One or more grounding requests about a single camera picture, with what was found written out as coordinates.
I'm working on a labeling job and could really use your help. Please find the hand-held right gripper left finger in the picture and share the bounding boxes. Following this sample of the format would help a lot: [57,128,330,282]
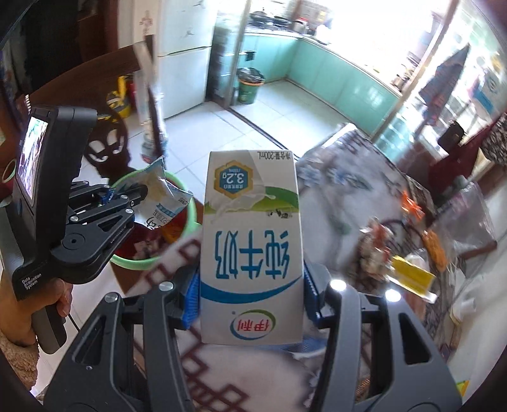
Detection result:
[43,265,202,412]

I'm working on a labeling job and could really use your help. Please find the crumpled colourful snack wrapper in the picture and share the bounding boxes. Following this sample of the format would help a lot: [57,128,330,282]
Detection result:
[358,217,401,283]

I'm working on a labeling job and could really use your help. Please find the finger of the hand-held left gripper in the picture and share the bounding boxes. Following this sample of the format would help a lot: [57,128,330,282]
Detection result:
[49,208,138,284]
[68,181,150,217]

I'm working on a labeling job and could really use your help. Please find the white milk carton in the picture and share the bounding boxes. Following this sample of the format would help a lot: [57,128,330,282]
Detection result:
[199,149,305,345]

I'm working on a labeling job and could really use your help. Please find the patterned tablecloth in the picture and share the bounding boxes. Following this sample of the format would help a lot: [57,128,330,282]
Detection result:
[113,123,496,412]

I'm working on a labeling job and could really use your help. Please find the white printed packet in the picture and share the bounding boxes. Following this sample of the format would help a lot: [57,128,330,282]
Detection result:
[137,212,188,240]

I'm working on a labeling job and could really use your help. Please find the yellow container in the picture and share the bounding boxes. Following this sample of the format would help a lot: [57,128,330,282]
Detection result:
[106,76,132,119]

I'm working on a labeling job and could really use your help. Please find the red hanging cloth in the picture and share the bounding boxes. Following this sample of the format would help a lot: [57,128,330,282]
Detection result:
[430,132,496,201]

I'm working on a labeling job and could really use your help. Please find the clear plastic bag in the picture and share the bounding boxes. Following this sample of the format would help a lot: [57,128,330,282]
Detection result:
[432,181,498,271]

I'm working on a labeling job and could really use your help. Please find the white milk pouch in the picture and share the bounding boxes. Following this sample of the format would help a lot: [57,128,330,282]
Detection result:
[135,156,195,210]

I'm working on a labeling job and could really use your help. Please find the blue white hanging bag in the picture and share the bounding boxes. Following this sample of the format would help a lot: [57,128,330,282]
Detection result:
[473,51,502,115]

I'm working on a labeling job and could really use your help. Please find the teal kitchen cabinets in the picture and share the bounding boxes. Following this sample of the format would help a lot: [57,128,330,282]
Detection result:
[241,32,402,137]

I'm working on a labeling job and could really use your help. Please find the black patterned bag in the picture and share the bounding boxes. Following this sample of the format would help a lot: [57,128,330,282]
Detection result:
[481,118,507,164]

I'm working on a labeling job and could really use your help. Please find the yellow box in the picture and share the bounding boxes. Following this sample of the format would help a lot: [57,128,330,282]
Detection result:
[390,254,438,302]

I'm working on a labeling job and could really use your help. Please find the orange wrapper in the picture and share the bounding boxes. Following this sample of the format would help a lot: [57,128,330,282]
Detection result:
[401,189,425,221]

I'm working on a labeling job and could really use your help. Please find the white refrigerator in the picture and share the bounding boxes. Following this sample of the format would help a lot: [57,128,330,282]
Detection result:
[152,0,218,119]

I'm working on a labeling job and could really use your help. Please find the dark wooden chair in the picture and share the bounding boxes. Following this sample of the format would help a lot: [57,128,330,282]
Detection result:
[24,35,169,179]

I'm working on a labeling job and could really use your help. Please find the green plastic bin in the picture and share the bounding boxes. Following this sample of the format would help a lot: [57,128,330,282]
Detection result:
[110,170,201,272]

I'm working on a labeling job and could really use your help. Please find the person's left forearm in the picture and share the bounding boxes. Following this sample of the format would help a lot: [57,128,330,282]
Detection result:
[0,331,40,397]

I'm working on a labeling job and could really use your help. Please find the green kitchen trash bucket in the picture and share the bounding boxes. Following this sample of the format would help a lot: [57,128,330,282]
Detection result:
[236,67,265,106]

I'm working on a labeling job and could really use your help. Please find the glass sliding door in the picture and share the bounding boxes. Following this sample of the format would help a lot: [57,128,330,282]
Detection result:
[206,0,248,107]

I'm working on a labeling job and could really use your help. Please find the plastic bottle with blue label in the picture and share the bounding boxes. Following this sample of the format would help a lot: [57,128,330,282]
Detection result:
[140,130,160,164]

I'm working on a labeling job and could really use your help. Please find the person's left hand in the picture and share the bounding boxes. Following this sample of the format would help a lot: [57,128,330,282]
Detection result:
[0,279,74,347]

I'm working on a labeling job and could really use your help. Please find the orange snack packet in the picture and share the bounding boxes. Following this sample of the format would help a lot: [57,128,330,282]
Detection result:
[421,230,447,271]

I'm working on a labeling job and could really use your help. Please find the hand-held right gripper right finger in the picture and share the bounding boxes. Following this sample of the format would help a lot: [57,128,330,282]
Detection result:
[302,263,464,412]

